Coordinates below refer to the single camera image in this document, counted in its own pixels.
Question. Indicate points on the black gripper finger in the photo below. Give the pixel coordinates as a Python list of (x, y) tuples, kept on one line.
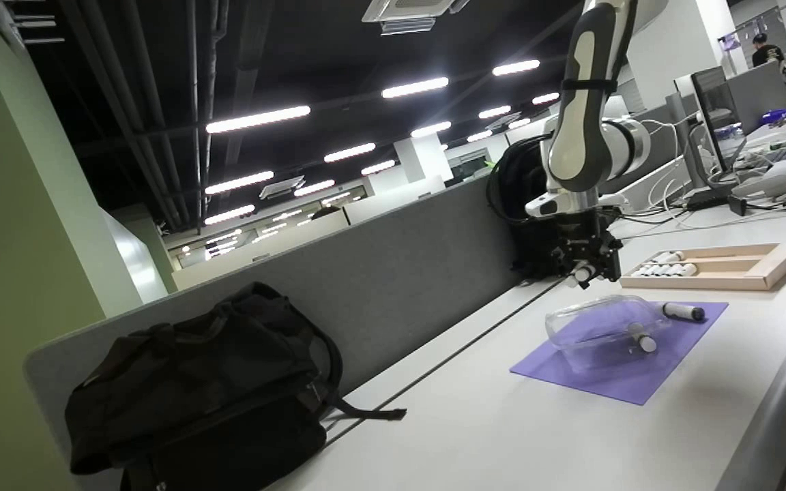
[(614, 263), (579, 278)]

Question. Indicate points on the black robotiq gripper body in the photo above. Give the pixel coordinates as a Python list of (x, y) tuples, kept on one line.
[(586, 236)]

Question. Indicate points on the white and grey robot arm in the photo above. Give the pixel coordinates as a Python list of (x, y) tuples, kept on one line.
[(589, 117)]

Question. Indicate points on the clear plastic clamshell container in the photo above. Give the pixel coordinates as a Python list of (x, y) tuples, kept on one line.
[(593, 335)]

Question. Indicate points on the light wooden compartment tray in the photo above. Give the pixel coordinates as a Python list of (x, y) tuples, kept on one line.
[(758, 267)]

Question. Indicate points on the black backpack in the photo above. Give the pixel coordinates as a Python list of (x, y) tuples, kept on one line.
[(525, 245)]

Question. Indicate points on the small white bottle dark cap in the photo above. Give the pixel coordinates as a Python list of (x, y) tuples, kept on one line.
[(683, 311)]

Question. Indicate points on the purple rectangular mat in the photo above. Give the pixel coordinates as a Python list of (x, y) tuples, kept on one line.
[(630, 383)]

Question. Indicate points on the dark computer monitor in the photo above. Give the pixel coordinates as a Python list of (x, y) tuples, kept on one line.
[(715, 111)]

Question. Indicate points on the fluorescent ceiling light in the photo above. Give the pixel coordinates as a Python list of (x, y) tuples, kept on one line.
[(241, 182), (257, 117), (316, 188), (417, 88), (230, 212), (350, 151), (518, 65)]

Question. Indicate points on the grey desk divider panel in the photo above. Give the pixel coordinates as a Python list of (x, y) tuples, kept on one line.
[(395, 282)]

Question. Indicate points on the ceiling air conditioner unit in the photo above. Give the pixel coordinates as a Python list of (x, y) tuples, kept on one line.
[(410, 15)]

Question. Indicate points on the black duffel bag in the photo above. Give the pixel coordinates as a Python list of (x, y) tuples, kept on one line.
[(203, 391)]

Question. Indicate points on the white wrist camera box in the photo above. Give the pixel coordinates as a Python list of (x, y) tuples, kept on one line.
[(545, 204)]

